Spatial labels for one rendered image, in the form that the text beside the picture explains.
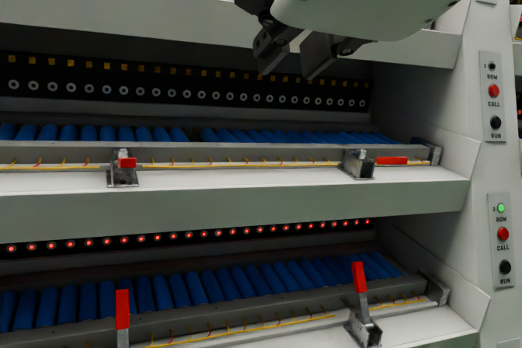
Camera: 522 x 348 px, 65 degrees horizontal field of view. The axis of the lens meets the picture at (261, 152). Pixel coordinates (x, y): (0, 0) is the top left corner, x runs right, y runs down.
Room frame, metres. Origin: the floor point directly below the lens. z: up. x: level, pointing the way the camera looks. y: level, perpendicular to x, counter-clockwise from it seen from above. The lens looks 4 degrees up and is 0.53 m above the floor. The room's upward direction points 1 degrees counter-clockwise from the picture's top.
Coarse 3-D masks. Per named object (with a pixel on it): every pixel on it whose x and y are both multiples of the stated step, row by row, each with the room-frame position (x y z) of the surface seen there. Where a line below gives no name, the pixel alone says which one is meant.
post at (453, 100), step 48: (480, 48) 0.54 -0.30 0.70; (384, 96) 0.68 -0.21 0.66; (432, 96) 0.58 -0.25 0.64; (480, 96) 0.54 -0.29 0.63; (480, 192) 0.53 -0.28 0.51; (384, 240) 0.70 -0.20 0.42; (432, 240) 0.60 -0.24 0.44; (480, 240) 0.53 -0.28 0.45; (480, 288) 0.53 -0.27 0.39; (480, 336) 0.53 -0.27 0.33
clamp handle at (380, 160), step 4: (360, 152) 0.47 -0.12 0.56; (364, 152) 0.48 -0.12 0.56; (360, 156) 0.48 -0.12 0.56; (364, 156) 0.48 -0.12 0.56; (364, 160) 0.47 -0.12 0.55; (368, 160) 0.46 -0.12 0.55; (372, 160) 0.45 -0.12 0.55; (376, 160) 0.45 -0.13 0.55; (380, 160) 0.44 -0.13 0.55; (384, 160) 0.43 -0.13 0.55; (388, 160) 0.43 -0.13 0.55; (392, 160) 0.42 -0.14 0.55; (396, 160) 0.42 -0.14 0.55; (400, 160) 0.41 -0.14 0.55; (404, 160) 0.42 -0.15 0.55; (380, 164) 0.44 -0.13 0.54; (384, 164) 0.43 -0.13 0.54; (388, 164) 0.43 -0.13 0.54; (392, 164) 0.42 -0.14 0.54; (396, 164) 0.42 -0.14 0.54; (400, 164) 0.42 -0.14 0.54; (404, 164) 0.42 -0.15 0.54
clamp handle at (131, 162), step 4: (120, 152) 0.37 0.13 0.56; (124, 152) 0.38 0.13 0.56; (120, 156) 0.38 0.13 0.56; (124, 156) 0.38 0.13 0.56; (120, 160) 0.31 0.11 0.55; (124, 160) 0.31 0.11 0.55; (128, 160) 0.32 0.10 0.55; (132, 160) 0.32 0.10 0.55; (136, 160) 0.32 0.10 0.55; (120, 164) 0.31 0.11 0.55; (124, 164) 0.31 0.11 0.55; (128, 164) 0.32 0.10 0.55; (132, 164) 0.32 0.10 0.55; (136, 164) 0.32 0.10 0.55
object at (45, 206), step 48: (0, 96) 0.47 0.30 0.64; (432, 144) 0.56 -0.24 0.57; (480, 144) 0.51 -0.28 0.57; (0, 192) 0.34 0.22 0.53; (48, 192) 0.35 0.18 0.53; (96, 192) 0.36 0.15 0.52; (144, 192) 0.38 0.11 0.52; (192, 192) 0.39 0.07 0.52; (240, 192) 0.41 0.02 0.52; (288, 192) 0.43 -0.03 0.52; (336, 192) 0.46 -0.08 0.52; (384, 192) 0.48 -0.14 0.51; (432, 192) 0.51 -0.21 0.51; (0, 240) 0.35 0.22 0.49
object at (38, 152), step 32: (0, 160) 0.37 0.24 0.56; (32, 160) 0.38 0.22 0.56; (64, 160) 0.39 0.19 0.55; (96, 160) 0.40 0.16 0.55; (160, 160) 0.43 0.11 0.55; (192, 160) 0.43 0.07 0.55; (224, 160) 0.46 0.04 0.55; (256, 160) 0.47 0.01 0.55; (288, 160) 0.48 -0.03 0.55; (320, 160) 0.50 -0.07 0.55; (416, 160) 0.56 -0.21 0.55
